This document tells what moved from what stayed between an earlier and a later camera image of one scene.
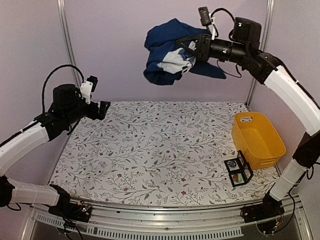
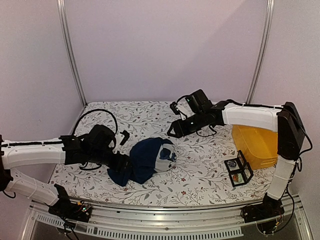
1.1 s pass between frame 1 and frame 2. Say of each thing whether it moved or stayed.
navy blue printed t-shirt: moved
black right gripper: moved
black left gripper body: moved
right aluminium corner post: stayed
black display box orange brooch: stayed
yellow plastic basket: stayed
